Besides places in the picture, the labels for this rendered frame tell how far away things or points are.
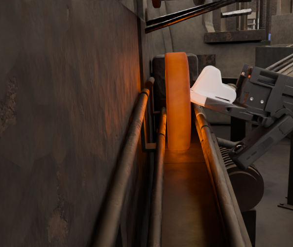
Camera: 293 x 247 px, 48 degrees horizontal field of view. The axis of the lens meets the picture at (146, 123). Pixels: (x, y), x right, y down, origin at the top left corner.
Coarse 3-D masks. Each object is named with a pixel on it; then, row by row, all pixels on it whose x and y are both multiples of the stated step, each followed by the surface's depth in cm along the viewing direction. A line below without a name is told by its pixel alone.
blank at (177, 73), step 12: (168, 60) 48; (180, 60) 47; (168, 72) 46; (180, 72) 46; (168, 84) 45; (180, 84) 45; (168, 96) 45; (180, 96) 45; (168, 108) 45; (180, 108) 45; (168, 120) 46; (180, 120) 46; (168, 132) 47; (180, 132) 47; (168, 144) 49; (180, 144) 49
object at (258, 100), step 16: (240, 80) 53; (256, 80) 48; (272, 80) 48; (288, 80) 51; (240, 96) 52; (256, 96) 49; (272, 96) 48; (288, 96) 50; (256, 112) 49; (272, 112) 49; (288, 112) 50
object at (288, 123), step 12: (276, 120) 51; (288, 120) 50; (252, 132) 54; (264, 132) 51; (276, 132) 50; (288, 132) 50; (240, 144) 54; (252, 144) 51; (264, 144) 51; (240, 156) 52; (252, 156) 51; (240, 168) 52
